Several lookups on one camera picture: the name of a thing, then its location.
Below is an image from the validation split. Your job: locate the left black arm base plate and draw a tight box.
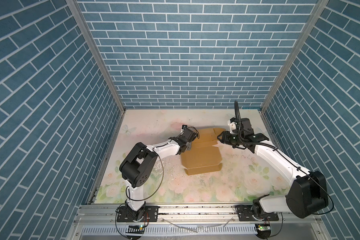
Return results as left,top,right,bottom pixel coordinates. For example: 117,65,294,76
117,205,159,223

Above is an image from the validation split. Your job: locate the left green circuit board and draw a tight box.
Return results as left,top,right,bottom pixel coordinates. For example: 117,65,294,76
126,225,146,236

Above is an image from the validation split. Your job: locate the right green circuit board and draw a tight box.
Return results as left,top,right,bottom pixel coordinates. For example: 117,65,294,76
256,224,272,232

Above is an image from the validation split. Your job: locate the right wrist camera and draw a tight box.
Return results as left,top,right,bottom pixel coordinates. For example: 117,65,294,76
228,118,253,134

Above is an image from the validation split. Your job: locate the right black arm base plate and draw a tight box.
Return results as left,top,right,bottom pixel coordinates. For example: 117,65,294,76
234,205,279,222

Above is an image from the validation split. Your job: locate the aluminium front rail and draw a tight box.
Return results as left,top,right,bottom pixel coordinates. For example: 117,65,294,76
67,204,330,240

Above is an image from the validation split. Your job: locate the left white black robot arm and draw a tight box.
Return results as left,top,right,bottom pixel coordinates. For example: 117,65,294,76
119,125,200,211

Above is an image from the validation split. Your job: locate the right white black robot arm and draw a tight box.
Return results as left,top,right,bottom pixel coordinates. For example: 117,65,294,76
217,131,332,220

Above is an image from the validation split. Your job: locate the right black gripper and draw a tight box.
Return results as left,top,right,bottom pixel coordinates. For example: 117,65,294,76
216,129,244,146

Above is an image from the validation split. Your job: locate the brown cardboard box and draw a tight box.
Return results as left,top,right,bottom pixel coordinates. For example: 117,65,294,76
181,128,225,176

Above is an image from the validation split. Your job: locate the green circuit board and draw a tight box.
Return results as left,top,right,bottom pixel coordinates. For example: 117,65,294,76
256,224,272,232
126,225,146,236

